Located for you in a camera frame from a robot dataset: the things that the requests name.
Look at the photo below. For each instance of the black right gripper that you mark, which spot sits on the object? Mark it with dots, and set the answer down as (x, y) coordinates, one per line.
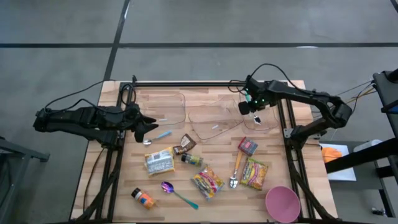
(258, 93)

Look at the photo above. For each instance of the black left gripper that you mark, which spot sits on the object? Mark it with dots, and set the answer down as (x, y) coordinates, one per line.
(133, 119)

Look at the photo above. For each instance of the red lidded spice box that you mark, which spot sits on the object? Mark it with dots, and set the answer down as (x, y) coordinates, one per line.
(247, 146)

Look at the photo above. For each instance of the yellow ramen noodle packet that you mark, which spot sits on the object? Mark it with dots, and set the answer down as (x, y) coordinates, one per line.
(159, 161)

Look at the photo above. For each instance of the brown seasoning packet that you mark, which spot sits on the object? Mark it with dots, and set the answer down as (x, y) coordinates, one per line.
(186, 143)

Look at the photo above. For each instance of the green lime chili ramen packet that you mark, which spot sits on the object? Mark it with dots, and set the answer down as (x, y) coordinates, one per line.
(254, 173)

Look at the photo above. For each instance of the green spice jar black lid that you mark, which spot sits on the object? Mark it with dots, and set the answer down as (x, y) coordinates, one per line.
(192, 159)

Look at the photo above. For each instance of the iridescent purple spoon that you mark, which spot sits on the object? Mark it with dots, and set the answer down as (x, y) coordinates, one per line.
(168, 187)

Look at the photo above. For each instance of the orange spice bottle black lid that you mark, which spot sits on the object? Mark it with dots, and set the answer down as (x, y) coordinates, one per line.
(143, 198)

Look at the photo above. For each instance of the blue edged ramen packet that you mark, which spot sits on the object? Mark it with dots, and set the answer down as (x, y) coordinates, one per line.
(207, 182)

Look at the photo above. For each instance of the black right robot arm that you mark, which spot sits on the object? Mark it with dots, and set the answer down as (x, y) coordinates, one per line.
(311, 96)

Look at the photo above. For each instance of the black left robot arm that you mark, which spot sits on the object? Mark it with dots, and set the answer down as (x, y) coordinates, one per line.
(77, 119)

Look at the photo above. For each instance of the clear plastic cutlery bin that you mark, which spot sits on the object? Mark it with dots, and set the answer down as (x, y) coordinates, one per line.
(270, 121)

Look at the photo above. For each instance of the clear plastic spice bin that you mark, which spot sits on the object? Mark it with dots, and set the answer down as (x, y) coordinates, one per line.
(168, 105)

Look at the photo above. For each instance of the clear plastic ramen bin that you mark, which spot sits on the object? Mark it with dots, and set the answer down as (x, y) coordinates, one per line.
(217, 118)

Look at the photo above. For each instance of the orange cloth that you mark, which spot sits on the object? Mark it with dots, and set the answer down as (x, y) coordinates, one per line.
(331, 154)

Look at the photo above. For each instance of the pink bowl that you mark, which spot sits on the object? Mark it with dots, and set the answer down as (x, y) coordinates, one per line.
(283, 203)

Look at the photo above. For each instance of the white paper sheet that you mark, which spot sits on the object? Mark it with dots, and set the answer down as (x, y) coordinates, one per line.
(342, 172)

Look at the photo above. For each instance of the black equipment stand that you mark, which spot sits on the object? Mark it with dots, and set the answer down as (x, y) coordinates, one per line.
(357, 157)

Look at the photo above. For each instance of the white plastic container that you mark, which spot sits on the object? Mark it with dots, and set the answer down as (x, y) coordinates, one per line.
(368, 145)

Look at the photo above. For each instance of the dark grey metal rack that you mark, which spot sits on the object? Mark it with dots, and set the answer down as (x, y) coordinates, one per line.
(18, 152)

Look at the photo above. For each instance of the small black floor object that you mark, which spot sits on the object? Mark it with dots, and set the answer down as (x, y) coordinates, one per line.
(378, 212)

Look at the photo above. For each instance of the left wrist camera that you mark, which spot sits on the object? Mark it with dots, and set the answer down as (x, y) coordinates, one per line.
(140, 136)

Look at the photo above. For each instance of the grey metal corner bracket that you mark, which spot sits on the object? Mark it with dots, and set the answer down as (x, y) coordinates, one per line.
(288, 133)

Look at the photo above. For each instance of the black aluminium table frame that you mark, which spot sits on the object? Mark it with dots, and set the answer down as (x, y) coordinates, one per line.
(192, 84)

